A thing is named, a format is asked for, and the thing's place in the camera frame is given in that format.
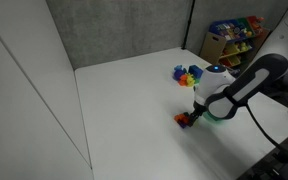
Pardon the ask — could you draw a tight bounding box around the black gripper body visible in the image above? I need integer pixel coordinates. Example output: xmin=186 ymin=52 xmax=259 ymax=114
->
xmin=191 ymin=101 xmax=208 ymax=119

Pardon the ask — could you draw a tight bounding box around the small blue block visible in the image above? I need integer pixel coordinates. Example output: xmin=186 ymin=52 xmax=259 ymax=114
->
xmin=178 ymin=120 xmax=189 ymax=130

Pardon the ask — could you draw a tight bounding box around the green plastic bowl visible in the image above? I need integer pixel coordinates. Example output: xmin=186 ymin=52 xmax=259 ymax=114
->
xmin=203 ymin=112 xmax=226 ymax=123

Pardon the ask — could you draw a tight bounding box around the large blue block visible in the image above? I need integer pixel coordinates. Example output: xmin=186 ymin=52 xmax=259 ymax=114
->
xmin=188 ymin=64 xmax=204 ymax=80

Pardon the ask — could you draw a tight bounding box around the yellow toy piece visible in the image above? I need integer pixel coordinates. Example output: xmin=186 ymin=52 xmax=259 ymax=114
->
xmin=185 ymin=74 xmax=197 ymax=88

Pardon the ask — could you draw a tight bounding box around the orange toy piece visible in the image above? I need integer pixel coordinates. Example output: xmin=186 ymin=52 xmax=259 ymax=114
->
xmin=178 ymin=74 xmax=189 ymax=87

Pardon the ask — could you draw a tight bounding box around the purple toy ball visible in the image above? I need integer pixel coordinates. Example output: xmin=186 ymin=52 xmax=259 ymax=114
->
xmin=173 ymin=70 xmax=186 ymax=81

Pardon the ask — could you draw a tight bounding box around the toy shelf with bins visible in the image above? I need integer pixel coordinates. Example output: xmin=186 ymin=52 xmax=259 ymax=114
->
xmin=199 ymin=15 xmax=272 ymax=69

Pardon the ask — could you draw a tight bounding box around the black stand pole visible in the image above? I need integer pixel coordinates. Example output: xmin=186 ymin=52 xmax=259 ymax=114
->
xmin=180 ymin=0 xmax=196 ymax=51

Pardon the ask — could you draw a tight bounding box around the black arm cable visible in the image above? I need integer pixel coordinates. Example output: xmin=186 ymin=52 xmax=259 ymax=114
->
xmin=245 ymin=103 xmax=288 ymax=164

